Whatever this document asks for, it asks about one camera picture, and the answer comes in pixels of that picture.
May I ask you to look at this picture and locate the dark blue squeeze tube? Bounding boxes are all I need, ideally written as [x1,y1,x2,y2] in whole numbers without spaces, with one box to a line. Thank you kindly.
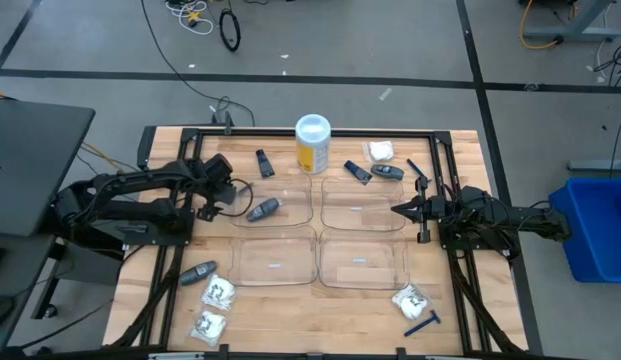
[343,159,374,187]
[254,148,277,180]

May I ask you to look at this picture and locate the black coiled floor cable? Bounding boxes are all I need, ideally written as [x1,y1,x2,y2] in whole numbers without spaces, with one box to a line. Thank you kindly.
[218,8,242,53]

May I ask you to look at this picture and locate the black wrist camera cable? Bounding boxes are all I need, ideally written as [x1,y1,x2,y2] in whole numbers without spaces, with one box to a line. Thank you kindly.
[224,178,255,218]

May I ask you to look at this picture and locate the blue plastic tub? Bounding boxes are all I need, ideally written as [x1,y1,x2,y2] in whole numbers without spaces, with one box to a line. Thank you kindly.
[548,177,621,284]

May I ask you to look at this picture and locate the black cable bundle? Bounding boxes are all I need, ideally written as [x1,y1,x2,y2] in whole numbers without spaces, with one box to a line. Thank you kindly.
[592,38,621,87]

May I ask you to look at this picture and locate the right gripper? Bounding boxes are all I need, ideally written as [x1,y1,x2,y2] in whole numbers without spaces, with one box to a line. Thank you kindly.
[390,175,447,245]

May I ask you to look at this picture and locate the yellow floor cable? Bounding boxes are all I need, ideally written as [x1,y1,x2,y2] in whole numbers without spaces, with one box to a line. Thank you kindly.
[519,0,561,51]

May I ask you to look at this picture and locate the grey metal foot bar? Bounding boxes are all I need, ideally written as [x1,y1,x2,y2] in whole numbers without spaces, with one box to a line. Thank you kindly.
[566,158,621,174]

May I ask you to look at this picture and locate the white vanity pack bag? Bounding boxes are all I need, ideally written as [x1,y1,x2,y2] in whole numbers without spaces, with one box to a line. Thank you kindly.
[189,309,228,347]
[391,283,432,321]
[364,139,395,164]
[200,273,238,312]

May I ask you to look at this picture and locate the clear bin Vanity Pack label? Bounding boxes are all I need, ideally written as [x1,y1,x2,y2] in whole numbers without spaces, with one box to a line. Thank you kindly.
[319,175,406,233]

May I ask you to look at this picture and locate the long black floor cable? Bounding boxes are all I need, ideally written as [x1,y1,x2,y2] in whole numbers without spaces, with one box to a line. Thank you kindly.
[139,0,256,127]

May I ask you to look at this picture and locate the blue disposable razor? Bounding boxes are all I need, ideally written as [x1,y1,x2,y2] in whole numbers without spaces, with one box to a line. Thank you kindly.
[406,158,433,185]
[403,309,442,338]

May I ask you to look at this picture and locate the clear plastic bin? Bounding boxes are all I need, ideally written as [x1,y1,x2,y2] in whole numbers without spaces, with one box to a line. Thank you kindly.
[227,227,319,288]
[318,228,411,291]
[228,174,314,229]

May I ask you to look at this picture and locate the grey metal table stand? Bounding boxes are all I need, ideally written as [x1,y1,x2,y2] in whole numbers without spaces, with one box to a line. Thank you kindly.
[522,0,621,44]

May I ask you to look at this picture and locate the black desk base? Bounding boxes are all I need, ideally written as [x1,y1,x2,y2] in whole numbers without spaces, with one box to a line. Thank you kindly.
[29,205,126,321]

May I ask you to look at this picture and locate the white cable bundle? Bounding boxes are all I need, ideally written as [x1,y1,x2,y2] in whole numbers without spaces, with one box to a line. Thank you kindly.
[164,0,215,36]

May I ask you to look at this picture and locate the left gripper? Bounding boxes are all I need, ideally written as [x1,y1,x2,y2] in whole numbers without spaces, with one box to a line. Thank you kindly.
[192,152,240,223]

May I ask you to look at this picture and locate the grey desk top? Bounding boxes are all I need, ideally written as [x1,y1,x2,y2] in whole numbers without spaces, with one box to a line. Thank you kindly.
[0,99,96,237]

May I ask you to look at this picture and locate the white wipes canister yellow label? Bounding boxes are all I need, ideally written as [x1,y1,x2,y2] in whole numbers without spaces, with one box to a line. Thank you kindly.
[294,113,333,175]

